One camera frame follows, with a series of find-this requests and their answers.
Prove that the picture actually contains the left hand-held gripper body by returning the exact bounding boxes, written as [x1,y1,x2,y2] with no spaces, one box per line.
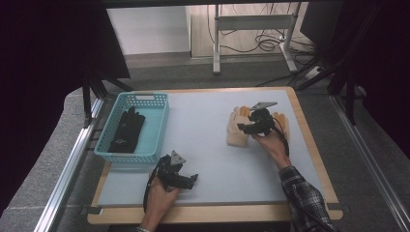
[156,149,191,192]

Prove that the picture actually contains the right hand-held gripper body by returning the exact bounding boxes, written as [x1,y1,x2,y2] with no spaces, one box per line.
[249,101,278,137]

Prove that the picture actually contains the beige knit glove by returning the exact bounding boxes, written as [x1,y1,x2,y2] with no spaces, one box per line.
[225,105,254,148]

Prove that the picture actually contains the turquoise plastic basket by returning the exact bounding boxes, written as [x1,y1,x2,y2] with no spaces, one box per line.
[94,92,170,163]

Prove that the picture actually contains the black glove with cuff logo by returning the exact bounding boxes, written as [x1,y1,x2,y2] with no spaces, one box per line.
[107,105,147,155]

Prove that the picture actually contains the person's right hand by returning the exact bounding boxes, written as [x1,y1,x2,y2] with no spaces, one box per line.
[250,129,293,171]

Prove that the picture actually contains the person's left hand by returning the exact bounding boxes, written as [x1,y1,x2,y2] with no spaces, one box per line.
[144,177,182,224]

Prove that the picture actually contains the grey foam mat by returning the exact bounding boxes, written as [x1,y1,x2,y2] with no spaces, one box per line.
[97,89,326,208]

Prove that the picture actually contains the white power strip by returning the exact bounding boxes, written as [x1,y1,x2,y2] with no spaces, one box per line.
[304,65,322,80]

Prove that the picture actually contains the black tripod stand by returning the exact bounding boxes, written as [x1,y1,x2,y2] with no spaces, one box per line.
[81,66,134,128]

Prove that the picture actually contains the dark curtain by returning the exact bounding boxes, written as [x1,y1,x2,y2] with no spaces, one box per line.
[299,0,410,160]
[0,0,132,211]

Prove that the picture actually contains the white panel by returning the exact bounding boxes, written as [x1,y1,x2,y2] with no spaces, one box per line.
[105,5,191,56]

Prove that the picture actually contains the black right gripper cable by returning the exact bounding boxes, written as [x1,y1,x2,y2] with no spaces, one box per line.
[271,116,291,159]

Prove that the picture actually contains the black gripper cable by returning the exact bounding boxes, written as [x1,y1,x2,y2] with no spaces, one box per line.
[271,116,291,159]
[142,156,170,215]

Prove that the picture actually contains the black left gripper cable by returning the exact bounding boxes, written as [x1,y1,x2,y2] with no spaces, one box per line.
[142,156,170,215]

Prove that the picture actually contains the black floor cables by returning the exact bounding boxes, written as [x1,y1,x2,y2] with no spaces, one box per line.
[206,3,318,56]

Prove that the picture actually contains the white metal stand frame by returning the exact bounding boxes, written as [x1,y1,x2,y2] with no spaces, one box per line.
[212,3,300,75]

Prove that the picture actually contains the aluminium rail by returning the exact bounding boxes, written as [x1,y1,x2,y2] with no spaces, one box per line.
[330,94,410,232]
[33,97,104,232]

